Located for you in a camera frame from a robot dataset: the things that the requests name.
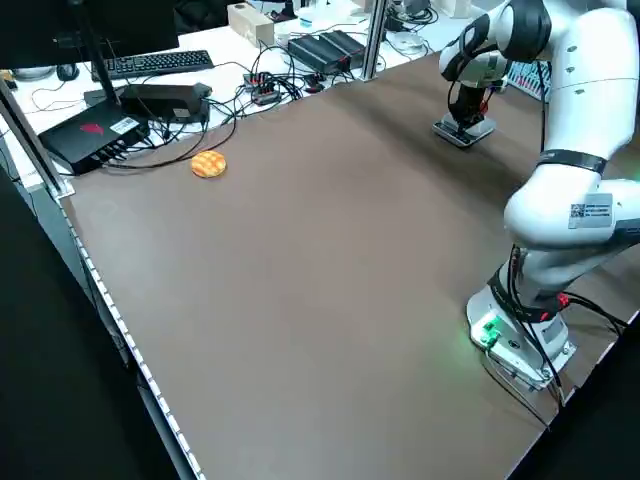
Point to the silver aluminium corner frame post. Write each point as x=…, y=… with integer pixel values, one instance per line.
x=30, y=135

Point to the black box with red logo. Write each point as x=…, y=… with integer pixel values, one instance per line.
x=90, y=132

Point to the light blue plastic shopping basket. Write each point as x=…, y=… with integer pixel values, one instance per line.
x=525, y=80

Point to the black monitor with stand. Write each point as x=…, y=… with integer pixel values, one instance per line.
x=75, y=25

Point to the silver digital kitchen scale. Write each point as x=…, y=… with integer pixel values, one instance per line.
x=482, y=132

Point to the round orange waffle-pattern bread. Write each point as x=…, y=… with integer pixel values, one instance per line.
x=209, y=165

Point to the black ribbed power supply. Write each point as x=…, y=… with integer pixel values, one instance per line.
x=312, y=52
x=347, y=44

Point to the light wooden box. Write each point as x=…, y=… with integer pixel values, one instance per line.
x=250, y=22

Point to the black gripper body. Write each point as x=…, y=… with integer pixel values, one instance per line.
x=470, y=97

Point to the black computer keyboard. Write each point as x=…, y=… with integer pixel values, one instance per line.
x=150, y=62

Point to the grey hub with red plugs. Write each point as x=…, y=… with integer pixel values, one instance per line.
x=262, y=90

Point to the black power brick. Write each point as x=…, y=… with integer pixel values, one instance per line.
x=165, y=97

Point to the white desk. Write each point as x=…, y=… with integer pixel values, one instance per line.
x=225, y=55

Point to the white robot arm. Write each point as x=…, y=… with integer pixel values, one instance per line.
x=575, y=75

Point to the black computer mouse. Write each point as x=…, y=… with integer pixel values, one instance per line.
x=67, y=71

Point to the white round disc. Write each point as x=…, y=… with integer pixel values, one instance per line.
x=407, y=42

